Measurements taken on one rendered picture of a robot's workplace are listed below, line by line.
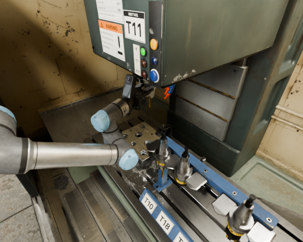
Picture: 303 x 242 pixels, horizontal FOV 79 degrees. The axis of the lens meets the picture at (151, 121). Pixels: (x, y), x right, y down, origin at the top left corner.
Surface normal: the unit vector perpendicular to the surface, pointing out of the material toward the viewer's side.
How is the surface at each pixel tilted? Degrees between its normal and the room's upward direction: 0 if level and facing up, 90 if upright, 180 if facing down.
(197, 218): 0
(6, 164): 75
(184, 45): 90
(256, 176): 0
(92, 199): 8
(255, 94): 90
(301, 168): 90
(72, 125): 24
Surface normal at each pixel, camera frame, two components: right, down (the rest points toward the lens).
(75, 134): 0.25, -0.55
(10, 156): 0.55, -0.13
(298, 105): -0.78, 0.37
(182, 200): -0.01, -0.81
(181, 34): 0.62, 0.45
